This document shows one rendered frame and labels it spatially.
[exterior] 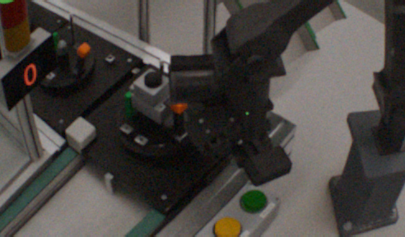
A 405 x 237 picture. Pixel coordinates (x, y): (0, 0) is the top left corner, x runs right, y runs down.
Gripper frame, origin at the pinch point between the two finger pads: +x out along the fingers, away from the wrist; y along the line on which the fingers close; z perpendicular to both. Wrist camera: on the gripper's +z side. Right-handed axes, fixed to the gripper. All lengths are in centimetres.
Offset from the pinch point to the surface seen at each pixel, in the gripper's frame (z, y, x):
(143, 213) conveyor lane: 14.9, -5.0, 15.0
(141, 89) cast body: 9.4, -16.4, -1.6
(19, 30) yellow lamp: 28.8, -15.8, -23.5
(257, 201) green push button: -1.7, 3.5, 9.6
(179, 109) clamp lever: 5.1, -11.1, -0.2
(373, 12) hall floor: -155, -129, 107
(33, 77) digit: 27.7, -16.2, -12.7
